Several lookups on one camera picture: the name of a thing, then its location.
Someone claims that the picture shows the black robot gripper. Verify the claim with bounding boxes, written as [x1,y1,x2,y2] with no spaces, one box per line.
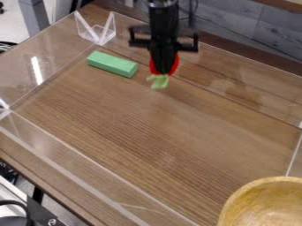
[129,4,198,76]

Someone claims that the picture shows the red plush fruit green stem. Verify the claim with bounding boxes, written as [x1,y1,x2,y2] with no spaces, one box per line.
[146,56,180,89]

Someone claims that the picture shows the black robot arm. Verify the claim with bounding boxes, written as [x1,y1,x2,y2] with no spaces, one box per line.
[129,0,200,76]

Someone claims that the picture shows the green rectangular block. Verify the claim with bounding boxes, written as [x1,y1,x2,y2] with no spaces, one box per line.
[86,51,138,78]

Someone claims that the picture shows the clear acrylic tray walls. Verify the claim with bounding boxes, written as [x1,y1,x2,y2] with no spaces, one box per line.
[0,15,302,226]

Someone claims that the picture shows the wooden bowl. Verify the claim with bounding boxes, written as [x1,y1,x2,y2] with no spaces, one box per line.
[217,177,302,226]

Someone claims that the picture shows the clear acrylic corner bracket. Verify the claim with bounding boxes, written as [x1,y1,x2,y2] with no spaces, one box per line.
[75,11,117,46]

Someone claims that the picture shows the black metal table bracket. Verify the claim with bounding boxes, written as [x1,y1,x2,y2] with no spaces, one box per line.
[27,187,67,226]

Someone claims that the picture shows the black cable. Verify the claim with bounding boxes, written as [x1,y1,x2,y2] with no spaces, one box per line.
[0,200,35,226]

